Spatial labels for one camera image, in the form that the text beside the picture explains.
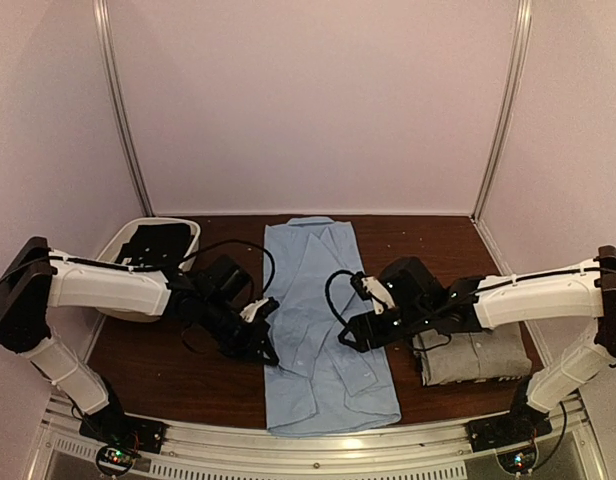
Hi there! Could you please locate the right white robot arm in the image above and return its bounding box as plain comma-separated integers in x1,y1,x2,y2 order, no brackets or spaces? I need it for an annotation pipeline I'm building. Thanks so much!
338,245,616,442

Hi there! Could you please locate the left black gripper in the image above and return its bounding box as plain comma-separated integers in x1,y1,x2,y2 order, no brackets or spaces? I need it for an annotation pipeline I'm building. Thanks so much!
198,295,279,366

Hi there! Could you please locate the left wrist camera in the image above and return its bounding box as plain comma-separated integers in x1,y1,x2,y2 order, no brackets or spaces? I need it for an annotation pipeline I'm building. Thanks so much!
239,297,280,324

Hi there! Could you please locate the folded grey shirt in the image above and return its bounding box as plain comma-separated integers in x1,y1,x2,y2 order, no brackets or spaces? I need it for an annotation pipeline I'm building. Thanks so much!
413,324,532,373

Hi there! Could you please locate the light blue shirt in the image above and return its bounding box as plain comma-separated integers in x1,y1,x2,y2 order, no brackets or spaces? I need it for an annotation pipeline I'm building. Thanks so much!
264,217,401,437

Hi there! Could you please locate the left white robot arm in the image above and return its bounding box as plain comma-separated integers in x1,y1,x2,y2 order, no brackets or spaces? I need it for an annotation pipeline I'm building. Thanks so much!
0,237,279,444

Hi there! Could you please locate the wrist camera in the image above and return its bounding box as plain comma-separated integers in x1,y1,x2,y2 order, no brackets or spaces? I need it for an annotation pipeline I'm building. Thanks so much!
239,297,280,324
350,272,396,315

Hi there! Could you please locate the black shirt in basket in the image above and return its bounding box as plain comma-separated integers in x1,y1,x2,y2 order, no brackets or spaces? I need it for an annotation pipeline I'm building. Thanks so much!
115,223,193,267

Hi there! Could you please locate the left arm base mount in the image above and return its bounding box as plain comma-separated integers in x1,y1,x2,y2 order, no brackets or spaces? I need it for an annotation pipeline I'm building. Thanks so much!
79,401,166,454

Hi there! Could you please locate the white plastic basket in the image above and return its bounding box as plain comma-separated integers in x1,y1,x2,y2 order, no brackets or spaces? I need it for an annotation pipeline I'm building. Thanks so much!
95,217,202,323

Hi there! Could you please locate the front aluminium rail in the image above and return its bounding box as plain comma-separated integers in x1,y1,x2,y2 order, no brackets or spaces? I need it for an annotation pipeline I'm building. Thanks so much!
23,394,609,479

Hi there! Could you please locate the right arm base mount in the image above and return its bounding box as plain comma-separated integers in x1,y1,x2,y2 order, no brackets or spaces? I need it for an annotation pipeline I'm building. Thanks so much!
466,393,552,452

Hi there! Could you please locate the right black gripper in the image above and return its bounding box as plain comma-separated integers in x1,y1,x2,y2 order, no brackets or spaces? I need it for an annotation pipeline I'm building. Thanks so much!
339,302,433,354

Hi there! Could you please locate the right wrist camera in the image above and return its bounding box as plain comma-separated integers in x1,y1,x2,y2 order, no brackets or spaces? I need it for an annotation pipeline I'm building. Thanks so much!
350,272,396,315

